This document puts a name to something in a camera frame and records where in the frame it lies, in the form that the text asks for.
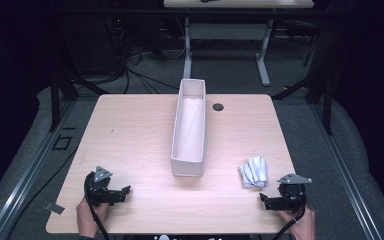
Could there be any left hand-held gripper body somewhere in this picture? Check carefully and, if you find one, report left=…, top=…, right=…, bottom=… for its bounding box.
left=84, top=165, right=128, bottom=207

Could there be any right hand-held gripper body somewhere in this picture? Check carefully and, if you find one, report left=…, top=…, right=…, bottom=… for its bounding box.
left=265, top=173, right=314, bottom=213

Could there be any light blue cloth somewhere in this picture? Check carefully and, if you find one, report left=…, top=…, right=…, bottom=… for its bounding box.
left=237, top=155, right=269, bottom=189

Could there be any long white box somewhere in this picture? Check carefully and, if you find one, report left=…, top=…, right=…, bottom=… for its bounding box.
left=170, top=78, right=207, bottom=178

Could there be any person's left hand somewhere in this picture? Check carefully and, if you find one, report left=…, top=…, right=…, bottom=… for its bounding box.
left=75, top=196, right=110, bottom=239

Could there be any person's right hand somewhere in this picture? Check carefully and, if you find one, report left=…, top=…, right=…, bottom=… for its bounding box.
left=277, top=205, right=317, bottom=240

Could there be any grey tape strip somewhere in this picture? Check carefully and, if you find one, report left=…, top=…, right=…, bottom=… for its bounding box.
left=43, top=201, right=66, bottom=215

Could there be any black metal stand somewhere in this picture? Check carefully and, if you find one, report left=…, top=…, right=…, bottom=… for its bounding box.
left=48, top=63, right=109, bottom=133
left=272, top=59, right=335, bottom=136

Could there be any white desk with metal legs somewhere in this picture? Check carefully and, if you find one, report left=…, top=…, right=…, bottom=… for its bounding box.
left=162, top=0, right=315, bottom=88

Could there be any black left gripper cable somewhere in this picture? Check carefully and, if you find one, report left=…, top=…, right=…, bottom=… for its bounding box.
left=83, top=173, right=111, bottom=240

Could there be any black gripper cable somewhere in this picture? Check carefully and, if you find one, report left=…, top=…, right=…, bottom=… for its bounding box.
left=83, top=173, right=111, bottom=240
left=270, top=191, right=307, bottom=240

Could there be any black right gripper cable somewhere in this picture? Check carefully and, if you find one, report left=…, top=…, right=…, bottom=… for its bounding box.
left=270, top=191, right=307, bottom=240

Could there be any aluminium floor rail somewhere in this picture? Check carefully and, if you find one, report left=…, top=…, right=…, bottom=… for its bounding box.
left=309, top=103, right=384, bottom=240
left=0, top=99, right=78, bottom=240

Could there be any bundle of black floor cables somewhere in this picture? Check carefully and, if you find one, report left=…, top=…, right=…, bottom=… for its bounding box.
left=104, top=16, right=181, bottom=95

